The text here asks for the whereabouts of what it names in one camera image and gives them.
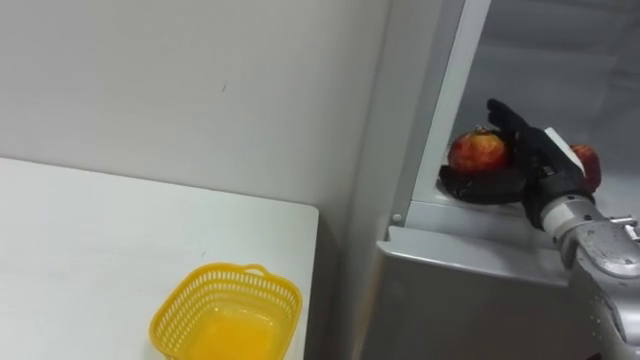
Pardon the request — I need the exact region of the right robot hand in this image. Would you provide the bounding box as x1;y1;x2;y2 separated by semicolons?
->
438;98;596;231

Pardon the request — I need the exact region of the red yellow apple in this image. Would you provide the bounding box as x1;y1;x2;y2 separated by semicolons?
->
447;127;512;175

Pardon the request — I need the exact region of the grey fridge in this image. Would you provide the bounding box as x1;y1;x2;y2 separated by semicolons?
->
344;0;640;360

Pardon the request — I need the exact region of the yellow plastic basket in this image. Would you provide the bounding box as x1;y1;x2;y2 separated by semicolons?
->
149;262;304;360

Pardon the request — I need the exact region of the white table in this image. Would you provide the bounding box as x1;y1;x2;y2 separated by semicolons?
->
0;156;320;360

